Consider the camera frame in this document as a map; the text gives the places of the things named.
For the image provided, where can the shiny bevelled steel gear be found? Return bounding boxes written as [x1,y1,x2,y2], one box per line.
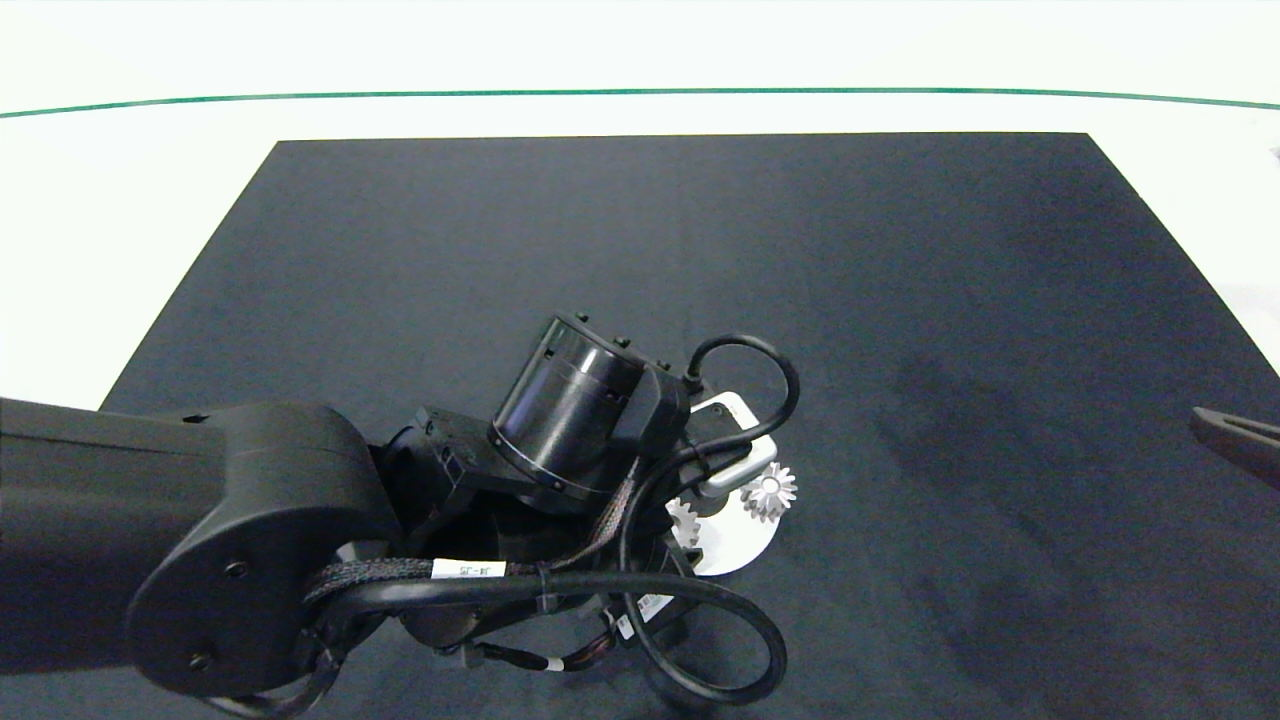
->
[741,461,800,524]

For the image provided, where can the round white plate with pins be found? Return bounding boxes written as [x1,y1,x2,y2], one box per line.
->
[664,497,781,578]

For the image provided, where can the dark rectangular work mat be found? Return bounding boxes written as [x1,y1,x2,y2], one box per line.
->
[0,131,1280,720]

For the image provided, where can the boxy silver wrist camera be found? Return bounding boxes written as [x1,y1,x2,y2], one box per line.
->
[688,392,779,499]

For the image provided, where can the short black cable loop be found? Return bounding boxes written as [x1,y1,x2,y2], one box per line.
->
[683,334,801,471]

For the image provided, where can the long thick black cable loop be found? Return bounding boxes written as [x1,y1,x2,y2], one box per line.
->
[205,460,789,720]

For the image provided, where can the thin black cable white tags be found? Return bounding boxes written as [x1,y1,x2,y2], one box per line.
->
[440,615,661,673]

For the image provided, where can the braided black cable white tag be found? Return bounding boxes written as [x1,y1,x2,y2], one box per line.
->
[300,480,641,611]

